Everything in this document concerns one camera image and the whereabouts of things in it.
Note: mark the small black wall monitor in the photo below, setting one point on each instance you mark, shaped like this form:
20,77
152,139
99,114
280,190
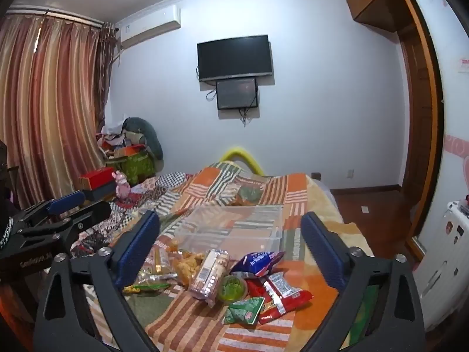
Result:
237,93

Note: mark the white plastic cabinet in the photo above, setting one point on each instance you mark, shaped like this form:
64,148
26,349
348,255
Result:
445,249

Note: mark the red box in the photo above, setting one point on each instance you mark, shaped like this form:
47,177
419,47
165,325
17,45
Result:
97,178

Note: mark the orange fried snack bag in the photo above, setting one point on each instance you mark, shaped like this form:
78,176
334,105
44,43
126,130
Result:
146,284
187,264

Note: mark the blue snack bag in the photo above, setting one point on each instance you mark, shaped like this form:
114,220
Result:
256,262

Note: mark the pink plush toy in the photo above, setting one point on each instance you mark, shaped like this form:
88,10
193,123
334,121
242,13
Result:
121,187

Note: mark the black wall television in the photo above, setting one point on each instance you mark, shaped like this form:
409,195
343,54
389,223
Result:
234,57

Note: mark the striped patchwork blanket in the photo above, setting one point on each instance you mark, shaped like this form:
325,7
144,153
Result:
216,183

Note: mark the white air conditioner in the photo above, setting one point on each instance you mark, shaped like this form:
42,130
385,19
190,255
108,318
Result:
150,25

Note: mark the pile of clutter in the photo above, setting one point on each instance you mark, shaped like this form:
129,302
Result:
113,139

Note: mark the clear plastic storage container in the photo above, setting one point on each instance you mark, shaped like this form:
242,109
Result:
234,227

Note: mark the green jelly cup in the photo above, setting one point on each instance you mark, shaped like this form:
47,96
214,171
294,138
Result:
232,288

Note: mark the red snack packet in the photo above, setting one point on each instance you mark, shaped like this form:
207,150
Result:
289,289
278,313

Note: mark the white wall socket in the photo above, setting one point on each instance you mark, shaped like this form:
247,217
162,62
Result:
350,173

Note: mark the wooden overhead cabinet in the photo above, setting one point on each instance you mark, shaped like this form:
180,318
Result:
373,0

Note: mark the yellow bed frame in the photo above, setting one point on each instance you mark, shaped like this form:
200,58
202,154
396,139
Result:
249,157

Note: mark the wooden door frame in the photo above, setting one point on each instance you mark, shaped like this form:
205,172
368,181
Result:
421,117

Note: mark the long clear biscuit packet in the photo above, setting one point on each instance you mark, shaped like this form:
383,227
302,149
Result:
209,275

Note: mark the beige orange fleece blanket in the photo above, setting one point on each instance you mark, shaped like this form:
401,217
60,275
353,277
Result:
329,205

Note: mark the small green snack packet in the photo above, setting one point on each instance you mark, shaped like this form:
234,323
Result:
243,310

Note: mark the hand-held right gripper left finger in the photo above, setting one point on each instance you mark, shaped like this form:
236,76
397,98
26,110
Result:
139,249

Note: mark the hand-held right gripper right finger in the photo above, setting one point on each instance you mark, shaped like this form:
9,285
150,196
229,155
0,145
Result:
322,249

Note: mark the brown patterned curtain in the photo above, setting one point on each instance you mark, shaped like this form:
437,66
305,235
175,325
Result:
108,62

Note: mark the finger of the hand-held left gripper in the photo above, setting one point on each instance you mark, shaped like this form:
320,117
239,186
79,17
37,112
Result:
91,216
66,201

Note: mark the green cardboard box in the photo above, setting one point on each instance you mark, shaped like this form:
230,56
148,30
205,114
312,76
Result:
137,168

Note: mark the dark flat box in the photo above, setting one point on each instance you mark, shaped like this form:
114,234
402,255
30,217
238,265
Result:
100,192

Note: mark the orange box lid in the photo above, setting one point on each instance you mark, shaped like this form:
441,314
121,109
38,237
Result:
128,151

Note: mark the striped red gold curtain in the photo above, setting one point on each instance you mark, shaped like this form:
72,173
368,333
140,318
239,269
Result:
47,99

